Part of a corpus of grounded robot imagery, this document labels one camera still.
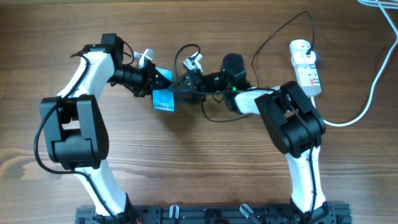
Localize black USB charging cable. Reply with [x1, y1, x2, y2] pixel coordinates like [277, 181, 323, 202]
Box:
[200, 11, 316, 123]

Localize turquoise screen smartphone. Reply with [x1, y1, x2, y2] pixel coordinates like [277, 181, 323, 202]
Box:
[152, 67, 175, 112]

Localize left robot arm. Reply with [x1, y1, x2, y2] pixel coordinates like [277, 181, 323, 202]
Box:
[34, 33, 172, 223]

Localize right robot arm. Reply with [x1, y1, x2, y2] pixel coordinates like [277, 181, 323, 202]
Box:
[168, 53, 326, 216]

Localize white charger plug adapter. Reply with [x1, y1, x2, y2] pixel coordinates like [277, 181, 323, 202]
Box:
[291, 50, 317, 68]

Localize white power strip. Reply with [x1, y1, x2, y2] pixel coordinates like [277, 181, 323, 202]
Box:
[289, 39, 323, 98]

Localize black right camera cable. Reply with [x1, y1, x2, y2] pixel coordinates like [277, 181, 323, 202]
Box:
[173, 44, 318, 224]

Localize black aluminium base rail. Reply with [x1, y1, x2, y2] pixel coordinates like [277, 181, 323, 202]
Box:
[75, 203, 352, 224]

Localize white cables at corner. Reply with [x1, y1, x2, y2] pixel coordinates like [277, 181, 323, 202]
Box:
[356, 0, 398, 10]

